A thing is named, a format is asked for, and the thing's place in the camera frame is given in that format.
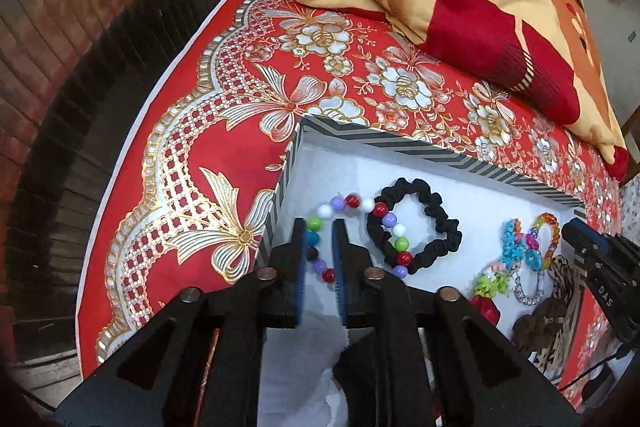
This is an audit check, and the multicolour round bead bracelet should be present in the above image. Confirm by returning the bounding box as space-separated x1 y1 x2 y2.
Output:
304 192 416 285

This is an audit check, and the colourful flower bead chain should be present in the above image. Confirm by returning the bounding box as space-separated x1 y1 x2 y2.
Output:
472 218 526 301

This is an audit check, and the striped white tray box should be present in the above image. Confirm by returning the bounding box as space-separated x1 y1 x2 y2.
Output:
264 115 586 381

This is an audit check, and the brown lace hair bow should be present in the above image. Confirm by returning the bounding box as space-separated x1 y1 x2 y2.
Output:
510 256 584 373

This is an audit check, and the black thin scrunchie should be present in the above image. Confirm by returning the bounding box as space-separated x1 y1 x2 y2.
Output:
366 178 462 279

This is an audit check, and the wooden chair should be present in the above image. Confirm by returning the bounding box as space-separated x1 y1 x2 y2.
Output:
620 106 640 187

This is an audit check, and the dark red satin bow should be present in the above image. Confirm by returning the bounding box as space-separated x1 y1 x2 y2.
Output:
470 295 501 326

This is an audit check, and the light blue fluffy scrunchie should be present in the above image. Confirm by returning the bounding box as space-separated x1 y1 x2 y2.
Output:
258 313 348 426

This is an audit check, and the red floral bedspread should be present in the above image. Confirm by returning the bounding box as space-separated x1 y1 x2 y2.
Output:
76 0 620 375

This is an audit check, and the silver braided bracelet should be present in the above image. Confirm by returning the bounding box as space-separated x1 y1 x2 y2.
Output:
510 267 549 308

